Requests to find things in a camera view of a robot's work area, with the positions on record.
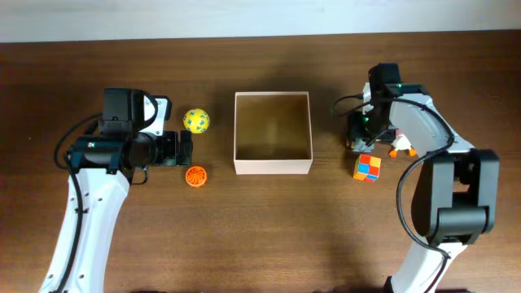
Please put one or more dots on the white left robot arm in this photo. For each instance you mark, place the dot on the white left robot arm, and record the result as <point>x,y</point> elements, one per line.
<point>101,171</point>

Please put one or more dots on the pink open box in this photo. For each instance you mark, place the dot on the pink open box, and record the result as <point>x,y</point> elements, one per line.
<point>272,133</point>

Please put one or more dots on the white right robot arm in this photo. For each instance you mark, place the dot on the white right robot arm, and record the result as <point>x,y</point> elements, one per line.
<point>446,198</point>

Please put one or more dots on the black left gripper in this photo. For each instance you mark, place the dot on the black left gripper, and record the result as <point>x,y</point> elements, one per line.
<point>172,154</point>

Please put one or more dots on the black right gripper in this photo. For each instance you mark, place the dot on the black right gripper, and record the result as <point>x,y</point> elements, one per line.
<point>354,126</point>

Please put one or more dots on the orange round spinner toy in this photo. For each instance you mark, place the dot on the orange round spinner toy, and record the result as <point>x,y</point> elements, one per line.
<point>196,176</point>

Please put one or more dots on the white duck pink hat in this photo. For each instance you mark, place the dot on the white duck pink hat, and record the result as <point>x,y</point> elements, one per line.
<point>401,143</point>

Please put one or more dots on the yellow ball blue letters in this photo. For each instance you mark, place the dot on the yellow ball blue letters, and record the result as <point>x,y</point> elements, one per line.
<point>196,120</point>

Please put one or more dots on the grey yellow toy truck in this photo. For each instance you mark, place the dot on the grey yellow toy truck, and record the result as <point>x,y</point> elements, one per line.
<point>358,145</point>

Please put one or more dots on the colourful puzzle cube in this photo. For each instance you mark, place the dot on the colourful puzzle cube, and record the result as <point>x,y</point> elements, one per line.
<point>367,168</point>

